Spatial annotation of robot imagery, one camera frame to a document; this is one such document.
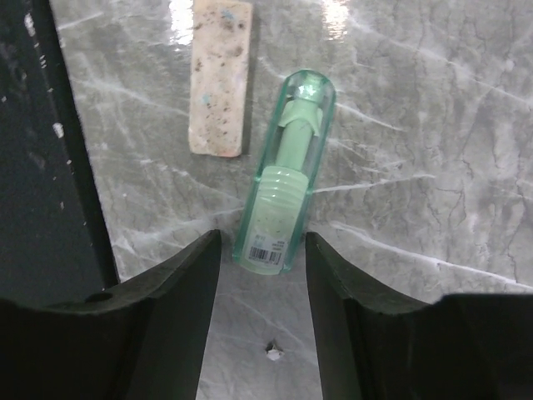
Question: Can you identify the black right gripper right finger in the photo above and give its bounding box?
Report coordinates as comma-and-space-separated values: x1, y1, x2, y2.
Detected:
305, 232, 532, 399

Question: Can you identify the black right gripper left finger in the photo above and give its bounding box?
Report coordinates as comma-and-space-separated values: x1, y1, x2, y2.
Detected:
1, 230, 221, 399

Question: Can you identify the green correction tape dispenser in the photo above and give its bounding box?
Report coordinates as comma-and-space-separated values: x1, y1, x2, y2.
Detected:
232, 70, 336, 276

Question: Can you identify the beige eraser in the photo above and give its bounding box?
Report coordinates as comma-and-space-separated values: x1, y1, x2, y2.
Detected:
188, 1, 253, 158

